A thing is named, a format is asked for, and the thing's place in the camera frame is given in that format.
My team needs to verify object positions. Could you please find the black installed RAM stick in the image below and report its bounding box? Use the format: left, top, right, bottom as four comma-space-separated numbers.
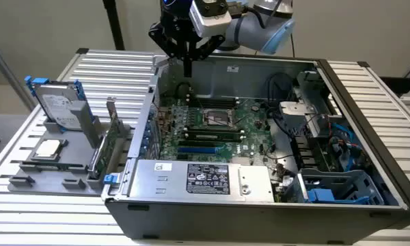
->
184, 126, 243, 135
185, 133, 243, 144

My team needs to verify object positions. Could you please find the grey plastic parts rack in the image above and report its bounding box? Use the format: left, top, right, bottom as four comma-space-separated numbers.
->
8, 100, 137, 198

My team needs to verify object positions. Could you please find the silver CPU chip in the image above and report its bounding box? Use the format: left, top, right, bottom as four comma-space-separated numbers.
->
33, 139, 68, 161

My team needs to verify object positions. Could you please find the blue-grey plastic disk bay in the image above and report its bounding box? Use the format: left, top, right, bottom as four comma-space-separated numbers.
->
285, 167, 388, 206

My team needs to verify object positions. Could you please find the blue case latch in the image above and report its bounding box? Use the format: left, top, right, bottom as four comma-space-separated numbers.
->
103, 173, 119, 186

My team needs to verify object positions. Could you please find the silver metal drive cage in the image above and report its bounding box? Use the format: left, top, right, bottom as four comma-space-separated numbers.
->
277, 70, 344, 137

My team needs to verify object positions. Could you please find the green graphics card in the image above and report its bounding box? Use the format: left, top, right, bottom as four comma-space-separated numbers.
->
88, 96, 128, 180

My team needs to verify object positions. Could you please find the green motherboard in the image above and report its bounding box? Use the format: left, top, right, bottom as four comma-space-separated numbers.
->
156, 96, 281, 167

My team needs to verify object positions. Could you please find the black open PC case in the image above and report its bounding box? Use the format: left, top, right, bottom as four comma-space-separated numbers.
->
100, 50, 410, 240

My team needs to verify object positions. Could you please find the silver hard disk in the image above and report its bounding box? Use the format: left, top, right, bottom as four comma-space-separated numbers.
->
32, 82, 85, 132

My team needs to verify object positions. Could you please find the hard drive in blue caddy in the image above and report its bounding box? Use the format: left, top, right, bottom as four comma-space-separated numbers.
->
24, 75, 103, 134

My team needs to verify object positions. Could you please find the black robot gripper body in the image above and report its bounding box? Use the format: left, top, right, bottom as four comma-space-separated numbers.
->
160, 0, 212, 45

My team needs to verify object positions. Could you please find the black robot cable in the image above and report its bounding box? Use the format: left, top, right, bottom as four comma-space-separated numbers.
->
241, 4, 295, 29

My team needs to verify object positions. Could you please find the green RAM stick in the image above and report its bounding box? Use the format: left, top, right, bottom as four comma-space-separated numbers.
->
21, 161, 89, 171

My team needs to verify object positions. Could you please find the black block behind table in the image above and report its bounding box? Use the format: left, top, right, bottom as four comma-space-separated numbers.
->
378, 76, 410, 98

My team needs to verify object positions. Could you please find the blue data wire bundle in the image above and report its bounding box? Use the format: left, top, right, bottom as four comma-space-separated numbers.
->
329, 122, 368, 171

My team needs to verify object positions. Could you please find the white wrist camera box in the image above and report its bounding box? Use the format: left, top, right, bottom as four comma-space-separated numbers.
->
189, 0, 235, 38

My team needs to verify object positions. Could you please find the silver power supply unit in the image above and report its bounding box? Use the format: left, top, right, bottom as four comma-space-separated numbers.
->
127, 158, 275, 203

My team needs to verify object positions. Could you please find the black stand pole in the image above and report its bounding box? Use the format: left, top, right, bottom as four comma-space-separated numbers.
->
101, 0, 127, 51

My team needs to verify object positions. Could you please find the blue expansion slot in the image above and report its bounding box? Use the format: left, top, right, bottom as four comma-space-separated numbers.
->
176, 145, 227, 155

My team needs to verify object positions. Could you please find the aluminium frame post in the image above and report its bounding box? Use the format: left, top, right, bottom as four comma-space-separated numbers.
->
0, 33, 36, 111

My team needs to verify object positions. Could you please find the black looped power wire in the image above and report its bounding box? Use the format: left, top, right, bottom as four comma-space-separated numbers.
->
265, 72, 296, 104

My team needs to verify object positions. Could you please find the CPU socket with metal frame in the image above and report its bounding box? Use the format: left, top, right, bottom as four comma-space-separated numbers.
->
199, 108, 233, 127

